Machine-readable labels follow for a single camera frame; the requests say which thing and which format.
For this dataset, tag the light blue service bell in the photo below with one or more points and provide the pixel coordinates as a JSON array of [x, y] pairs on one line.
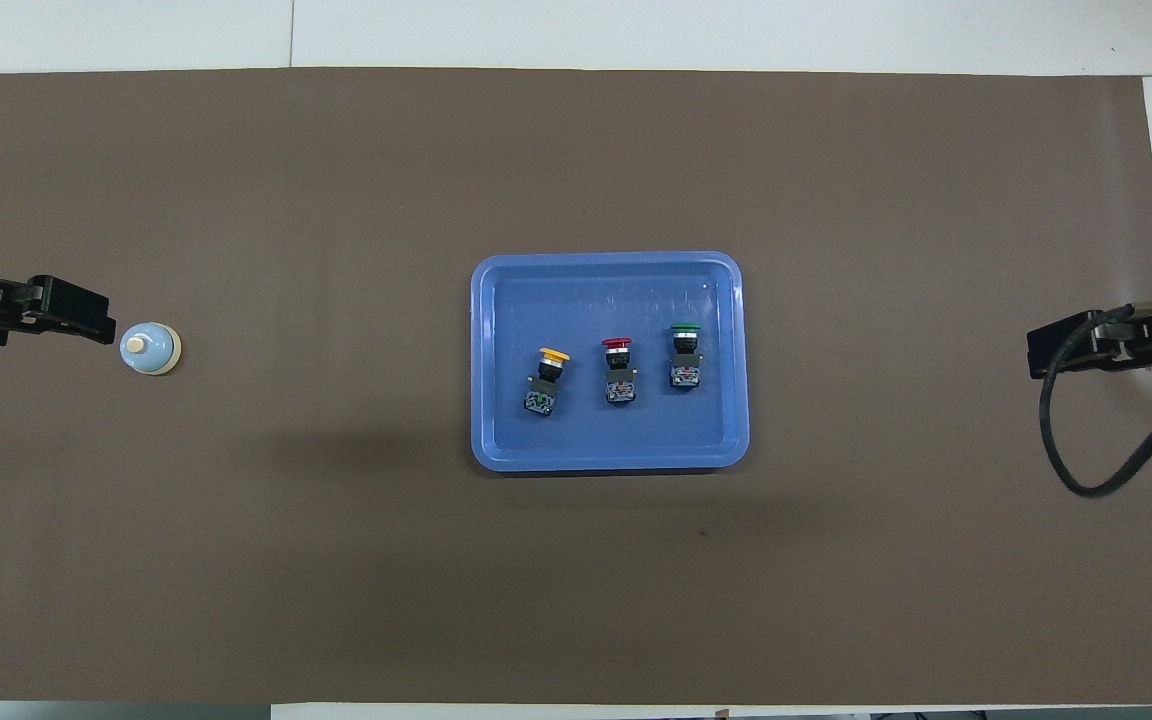
[[158, 352]]

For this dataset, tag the green push button switch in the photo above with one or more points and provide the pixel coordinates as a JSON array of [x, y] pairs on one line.
[[686, 372]]

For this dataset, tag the red push button switch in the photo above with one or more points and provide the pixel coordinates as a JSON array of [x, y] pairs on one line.
[[620, 385]]

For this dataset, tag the yellow push button switch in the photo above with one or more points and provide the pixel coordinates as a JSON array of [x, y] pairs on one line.
[[542, 398]]

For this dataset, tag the blue plastic tray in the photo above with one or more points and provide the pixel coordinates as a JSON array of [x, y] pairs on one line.
[[556, 310]]

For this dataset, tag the brown table mat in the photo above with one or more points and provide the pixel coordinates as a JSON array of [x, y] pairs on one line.
[[336, 550]]

